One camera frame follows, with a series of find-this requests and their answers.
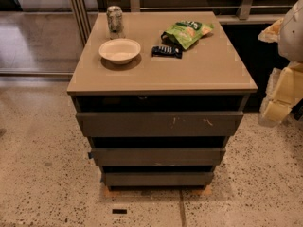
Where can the black snack bar wrapper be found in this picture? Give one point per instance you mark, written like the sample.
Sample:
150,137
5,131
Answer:
166,51

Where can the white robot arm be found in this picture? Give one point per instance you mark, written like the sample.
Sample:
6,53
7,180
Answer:
290,47

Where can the green chip bag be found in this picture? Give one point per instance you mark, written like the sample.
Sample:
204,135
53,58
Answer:
186,33

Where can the white paper bowl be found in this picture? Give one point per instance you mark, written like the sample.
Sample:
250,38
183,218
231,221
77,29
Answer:
119,51

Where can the silver drink can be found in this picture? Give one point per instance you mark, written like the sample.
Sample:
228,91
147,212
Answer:
114,19

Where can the grey drawer cabinet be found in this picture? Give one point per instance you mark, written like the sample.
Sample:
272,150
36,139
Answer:
210,77

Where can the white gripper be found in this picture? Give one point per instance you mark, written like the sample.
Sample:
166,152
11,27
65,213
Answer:
292,37

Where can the grey drawer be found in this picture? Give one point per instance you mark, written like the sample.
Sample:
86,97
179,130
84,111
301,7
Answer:
159,124
158,156
158,179

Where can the black floor tape mark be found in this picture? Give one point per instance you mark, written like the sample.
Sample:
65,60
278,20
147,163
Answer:
119,211

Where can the blue tape piece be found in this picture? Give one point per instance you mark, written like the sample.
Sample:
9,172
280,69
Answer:
90,156

